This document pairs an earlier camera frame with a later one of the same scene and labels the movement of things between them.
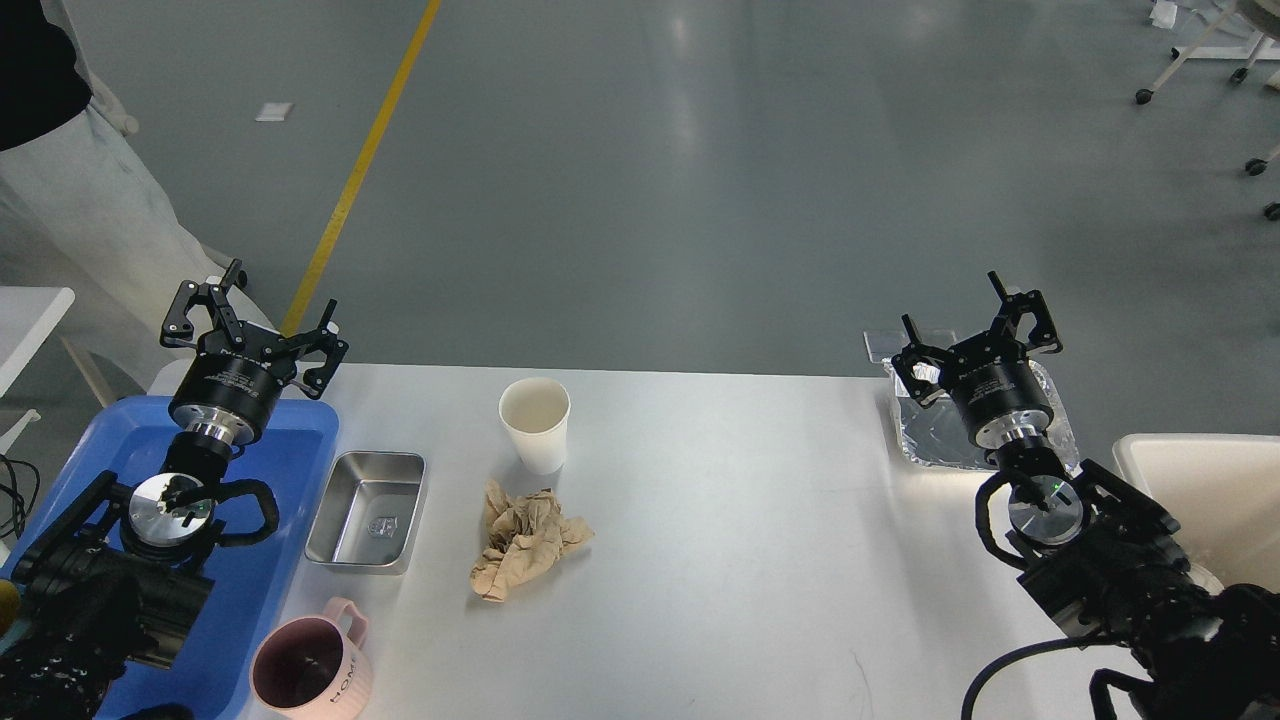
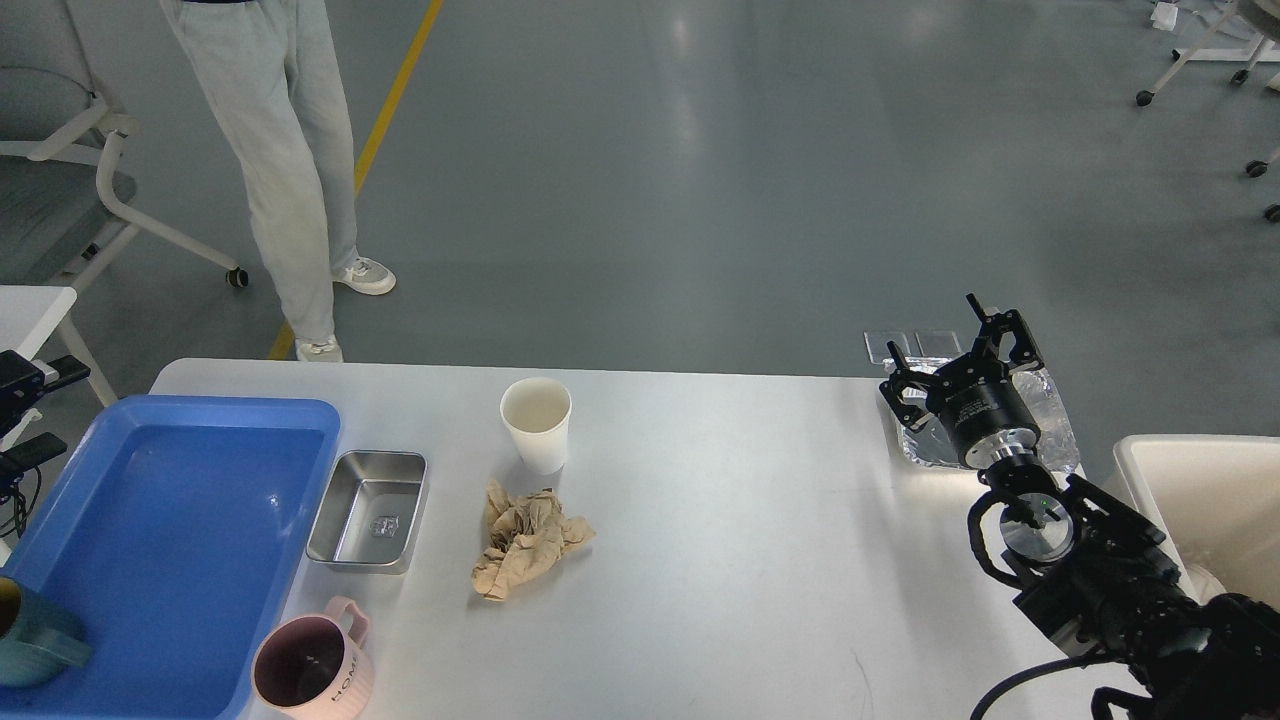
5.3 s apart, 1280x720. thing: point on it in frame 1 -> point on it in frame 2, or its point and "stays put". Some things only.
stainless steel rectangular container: (368, 513) stays put
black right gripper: (996, 392) -> (985, 417)
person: (77, 212) -> (272, 72)
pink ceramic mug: (312, 667) stays put
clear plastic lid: (885, 344) stays put
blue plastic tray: (211, 679) stays put
